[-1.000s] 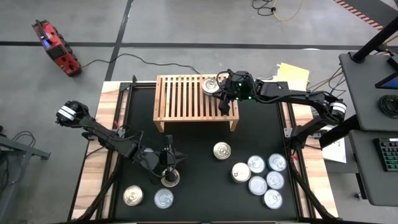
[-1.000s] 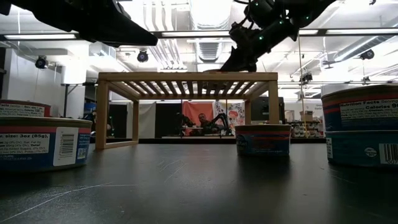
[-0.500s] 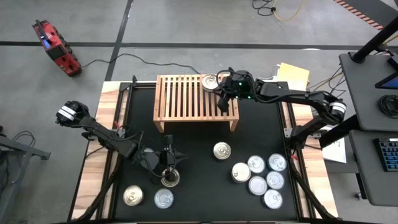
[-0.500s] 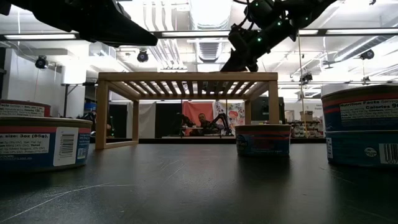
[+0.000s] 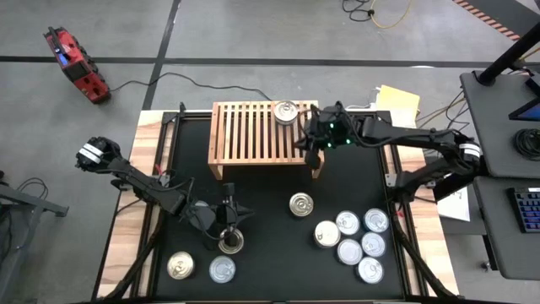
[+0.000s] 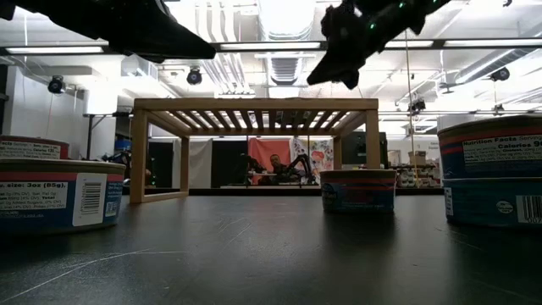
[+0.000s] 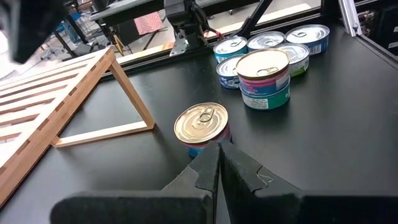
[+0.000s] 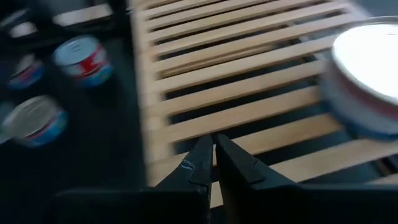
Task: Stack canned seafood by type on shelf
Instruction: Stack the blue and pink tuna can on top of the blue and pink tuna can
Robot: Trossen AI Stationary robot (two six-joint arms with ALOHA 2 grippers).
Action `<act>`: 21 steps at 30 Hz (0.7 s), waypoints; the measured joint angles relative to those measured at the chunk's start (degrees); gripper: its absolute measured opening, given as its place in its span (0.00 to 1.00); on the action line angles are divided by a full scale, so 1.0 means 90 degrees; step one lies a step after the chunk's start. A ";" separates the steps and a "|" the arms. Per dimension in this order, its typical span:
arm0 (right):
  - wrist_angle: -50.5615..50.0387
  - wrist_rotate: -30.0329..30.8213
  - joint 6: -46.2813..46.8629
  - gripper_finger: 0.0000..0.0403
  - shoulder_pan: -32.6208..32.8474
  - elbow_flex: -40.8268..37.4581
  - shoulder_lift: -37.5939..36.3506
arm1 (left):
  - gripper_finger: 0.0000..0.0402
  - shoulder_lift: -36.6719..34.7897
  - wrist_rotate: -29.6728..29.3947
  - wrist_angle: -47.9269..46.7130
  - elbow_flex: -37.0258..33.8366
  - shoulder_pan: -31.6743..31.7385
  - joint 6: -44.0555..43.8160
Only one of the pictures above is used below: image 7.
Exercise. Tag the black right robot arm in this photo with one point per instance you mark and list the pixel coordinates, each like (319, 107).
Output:
(186, 21)

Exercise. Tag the silver aluminium extrusion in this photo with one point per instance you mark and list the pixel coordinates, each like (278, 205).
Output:
(349, 15)

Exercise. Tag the gold lid pink blue can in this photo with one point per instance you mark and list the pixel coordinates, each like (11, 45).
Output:
(200, 123)
(262, 65)

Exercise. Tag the grey desk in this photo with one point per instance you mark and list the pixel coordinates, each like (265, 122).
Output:
(124, 9)

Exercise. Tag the wooden slatted shelf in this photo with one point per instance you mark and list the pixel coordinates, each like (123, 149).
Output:
(37, 124)

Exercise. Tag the silver lid can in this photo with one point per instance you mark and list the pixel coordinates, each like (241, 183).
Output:
(265, 40)

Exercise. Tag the pink patterned cloth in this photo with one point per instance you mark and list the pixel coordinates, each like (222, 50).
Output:
(150, 23)

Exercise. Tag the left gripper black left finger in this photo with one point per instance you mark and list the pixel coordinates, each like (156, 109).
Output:
(140, 208)

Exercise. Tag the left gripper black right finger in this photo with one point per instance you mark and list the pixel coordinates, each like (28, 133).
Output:
(280, 208)

